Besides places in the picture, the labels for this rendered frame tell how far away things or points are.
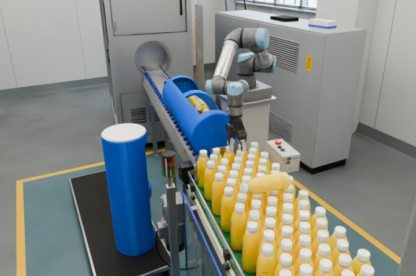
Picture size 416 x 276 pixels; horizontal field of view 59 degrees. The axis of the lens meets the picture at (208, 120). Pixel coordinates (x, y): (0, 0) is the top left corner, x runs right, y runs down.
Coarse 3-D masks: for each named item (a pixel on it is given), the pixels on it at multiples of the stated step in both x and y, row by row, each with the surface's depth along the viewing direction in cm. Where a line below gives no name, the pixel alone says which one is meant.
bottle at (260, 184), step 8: (264, 176) 154; (272, 176) 154; (280, 176) 155; (288, 176) 156; (248, 184) 152; (256, 184) 151; (264, 184) 152; (272, 184) 153; (280, 184) 154; (288, 184) 155; (256, 192) 153
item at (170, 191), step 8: (168, 192) 162; (168, 200) 163; (168, 208) 165; (168, 216) 167; (176, 216) 168; (168, 224) 170; (176, 224) 169; (168, 232) 174; (176, 232) 171; (176, 240) 173; (176, 248) 174; (176, 256) 176; (176, 264) 178; (176, 272) 180
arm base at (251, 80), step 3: (240, 75) 254; (243, 75) 253; (246, 75) 252; (249, 75) 253; (252, 75) 254; (237, 78) 257; (240, 78) 254; (243, 78) 253; (246, 78) 253; (249, 78) 253; (252, 78) 254; (246, 81) 253; (249, 81) 253; (252, 81) 254; (255, 81) 258; (249, 84) 253; (252, 84) 254; (255, 84) 256; (249, 87) 254; (252, 87) 255
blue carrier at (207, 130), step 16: (176, 80) 284; (192, 80) 282; (176, 96) 251; (208, 96) 246; (176, 112) 241; (192, 112) 219; (208, 112) 210; (224, 112) 214; (192, 128) 209; (208, 128) 209; (224, 128) 212; (192, 144) 210; (208, 144) 212; (224, 144) 216
